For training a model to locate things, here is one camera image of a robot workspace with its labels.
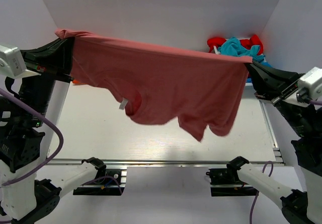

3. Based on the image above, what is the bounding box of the red crumpled t-shirt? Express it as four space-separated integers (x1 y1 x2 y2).
207 34 264 55

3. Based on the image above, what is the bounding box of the pink t-shirt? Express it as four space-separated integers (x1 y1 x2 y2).
55 29 245 141

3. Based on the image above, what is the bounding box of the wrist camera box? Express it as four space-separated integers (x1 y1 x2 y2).
296 67 321 103
1 44 27 79

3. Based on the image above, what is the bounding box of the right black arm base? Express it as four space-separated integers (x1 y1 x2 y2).
205 168 257 197

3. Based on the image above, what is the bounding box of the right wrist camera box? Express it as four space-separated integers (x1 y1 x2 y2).
296 67 321 103

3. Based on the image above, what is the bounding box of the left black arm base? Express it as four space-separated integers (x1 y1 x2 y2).
72 165 127 196

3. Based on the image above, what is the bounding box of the teal crumpled t-shirt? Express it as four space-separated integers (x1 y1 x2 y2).
217 35 265 63

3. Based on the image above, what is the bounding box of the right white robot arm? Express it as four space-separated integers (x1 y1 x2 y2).
227 61 321 223

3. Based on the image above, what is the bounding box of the white plastic bin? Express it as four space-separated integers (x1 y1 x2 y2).
211 47 253 87

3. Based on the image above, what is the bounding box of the blue crumpled t-shirt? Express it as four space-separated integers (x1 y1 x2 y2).
246 61 272 83

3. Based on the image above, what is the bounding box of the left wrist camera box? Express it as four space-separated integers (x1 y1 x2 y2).
1 44 27 79

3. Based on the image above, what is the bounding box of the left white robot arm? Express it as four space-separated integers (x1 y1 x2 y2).
1 38 106 223

